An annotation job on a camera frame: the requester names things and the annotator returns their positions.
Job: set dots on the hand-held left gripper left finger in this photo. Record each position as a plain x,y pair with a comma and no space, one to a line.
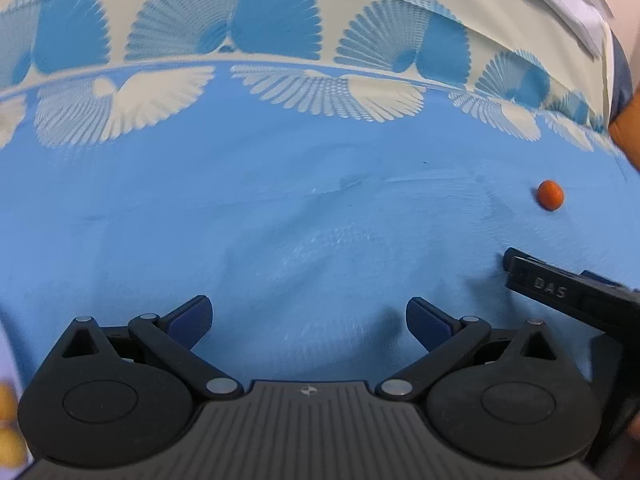
192,316

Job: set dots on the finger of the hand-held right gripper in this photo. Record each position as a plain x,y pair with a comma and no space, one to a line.
602,278
542,285

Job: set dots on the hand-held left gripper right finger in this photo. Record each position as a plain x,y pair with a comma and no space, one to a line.
426,319

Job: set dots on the small orange fruit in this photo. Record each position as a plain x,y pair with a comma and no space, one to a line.
550,194

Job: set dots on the pale lavender plate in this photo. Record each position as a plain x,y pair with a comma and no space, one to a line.
7,350

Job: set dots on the yellow round fruit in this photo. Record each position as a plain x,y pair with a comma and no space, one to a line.
10,446

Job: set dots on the orange cushion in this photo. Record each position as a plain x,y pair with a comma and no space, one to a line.
627,132

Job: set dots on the blue fan-print blanket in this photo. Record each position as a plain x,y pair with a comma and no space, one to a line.
300,210

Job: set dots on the blue sofa armrest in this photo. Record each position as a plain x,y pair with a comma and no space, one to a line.
621,75

